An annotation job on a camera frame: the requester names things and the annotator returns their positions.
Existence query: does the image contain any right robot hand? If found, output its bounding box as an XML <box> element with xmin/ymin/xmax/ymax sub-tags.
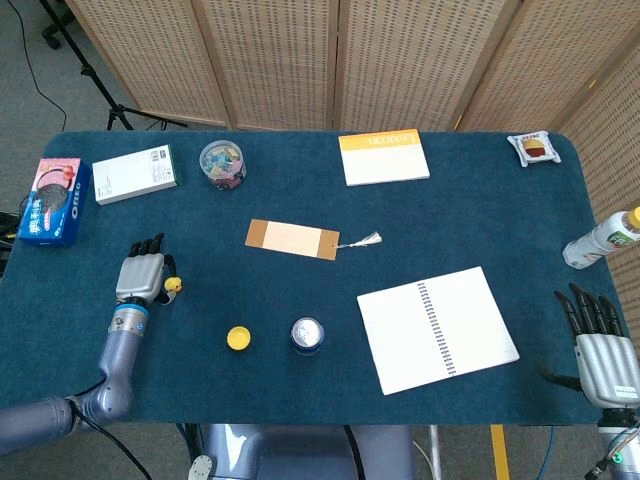
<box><xmin>538</xmin><ymin>282</ymin><xmax>640</xmax><ymax>410</ymax></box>

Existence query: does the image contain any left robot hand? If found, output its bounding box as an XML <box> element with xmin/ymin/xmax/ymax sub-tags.
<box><xmin>115</xmin><ymin>232</ymin><xmax>183</xmax><ymax>307</ymax></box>

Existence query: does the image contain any yellow round disc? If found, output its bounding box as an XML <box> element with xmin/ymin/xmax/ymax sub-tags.
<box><xmin>226</xmin><ymin>325</ymin><xmax>253</xmax><ymax>352</ymax></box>

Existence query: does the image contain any grey robot torso base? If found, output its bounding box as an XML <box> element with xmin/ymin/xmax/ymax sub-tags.
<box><xmin>187</xmin><ymin>423</ymin><xmax>417</xmax><ymax>480</ymax></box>

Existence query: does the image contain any white box with green edge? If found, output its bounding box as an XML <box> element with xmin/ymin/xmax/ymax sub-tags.
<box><xmin>91</xmin><ymin>144</ymin><xmax>179</xmax><ymax>206</ymax></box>

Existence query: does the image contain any blue Oreo cookie box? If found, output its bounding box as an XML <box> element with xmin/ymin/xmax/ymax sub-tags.
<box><xmin>17</xmin><ymin>157</ymin><xmax>93</xmax><ymax>248</ymax></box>

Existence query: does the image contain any white drink bottle yellow cap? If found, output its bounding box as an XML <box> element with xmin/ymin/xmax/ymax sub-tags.
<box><xmin>562</xmin><ymin>206</ymin><xmax>640</xmax><ymax>270</ymax></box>

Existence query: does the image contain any yellow floor tape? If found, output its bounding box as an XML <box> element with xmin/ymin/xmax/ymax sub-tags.
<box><xmin>490</xmin><ymin>424</ymin><xmax>511</xmax><ymax>480</ymax></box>

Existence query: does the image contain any clear jar of colourful clips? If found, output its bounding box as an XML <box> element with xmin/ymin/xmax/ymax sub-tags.
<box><xmin>199</xmin><ymin>140</ymin><xmax>248</xmax><ymax>192</ymax></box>

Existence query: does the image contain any brown paper bookmark with tassel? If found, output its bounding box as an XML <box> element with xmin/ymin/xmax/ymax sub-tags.
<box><xmin>244</xmin><ymin>218</ymin><xmax>384</xmax><ymax>262</ymax></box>

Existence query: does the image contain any blue table cloth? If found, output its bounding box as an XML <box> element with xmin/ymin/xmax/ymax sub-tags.
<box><xmin>0</xmin><ymin>129</ymin><xmax>629</xmax><ymax>426</ymax></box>

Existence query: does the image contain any open spiral notebook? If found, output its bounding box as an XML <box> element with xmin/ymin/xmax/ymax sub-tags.
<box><xmin>356</xmin><ymin>265</ymin><xmax>521</xmax><ymax>396</ymax></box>

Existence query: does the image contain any blue drink can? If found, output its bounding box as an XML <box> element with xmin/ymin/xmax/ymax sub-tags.
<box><xmin>290</xmin><ymin>316</ymin><xmax>326</xmax><ymax>357</ymax></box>

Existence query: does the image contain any black tripod stand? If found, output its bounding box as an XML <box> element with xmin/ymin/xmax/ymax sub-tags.
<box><xmin>38</xmin><ymin>0</ymin><xmax>189</xmax><ymax>132</ymax></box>

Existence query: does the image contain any small white snack packet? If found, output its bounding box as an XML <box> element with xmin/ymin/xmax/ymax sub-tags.
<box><xmin>506</xmin><ymin>130</ymin><xmax>562</xmax><ymax>168</ymax></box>

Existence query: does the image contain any white box with orange band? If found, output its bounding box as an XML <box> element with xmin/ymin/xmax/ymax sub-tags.
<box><xmin>338</xmin><ymin>129</ymin><xmax>431</xmax><ymax>188</ymax></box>

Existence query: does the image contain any woven folding screen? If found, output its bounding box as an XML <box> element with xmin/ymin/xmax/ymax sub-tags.
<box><xmin>64</xmin><ymin>0</ymin><xmax>640</xmax><ymax>366</ymax></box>

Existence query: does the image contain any black floor cable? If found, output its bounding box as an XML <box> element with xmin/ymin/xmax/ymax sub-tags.
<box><xmin>4</xmin><ymin>0</ymin><xmax>68</xmax><ymax>132</ymax></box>

